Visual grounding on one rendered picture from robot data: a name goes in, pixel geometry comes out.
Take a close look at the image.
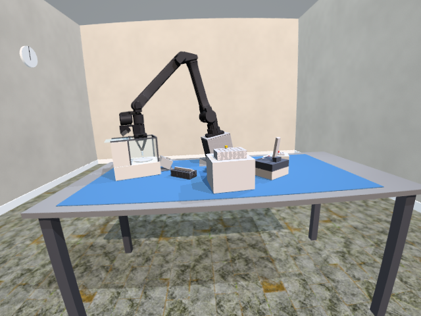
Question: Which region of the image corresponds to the blue bench mat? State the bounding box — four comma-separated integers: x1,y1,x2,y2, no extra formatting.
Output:
56,154,383,206

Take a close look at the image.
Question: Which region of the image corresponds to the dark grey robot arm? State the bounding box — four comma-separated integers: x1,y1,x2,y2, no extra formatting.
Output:
119,51,224,138

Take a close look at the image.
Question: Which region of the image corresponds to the white block with round holes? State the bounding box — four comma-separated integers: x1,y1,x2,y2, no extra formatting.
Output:
263,152,289,159

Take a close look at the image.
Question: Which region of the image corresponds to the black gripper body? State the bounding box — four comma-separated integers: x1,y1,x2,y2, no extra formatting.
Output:
134,123,147,138

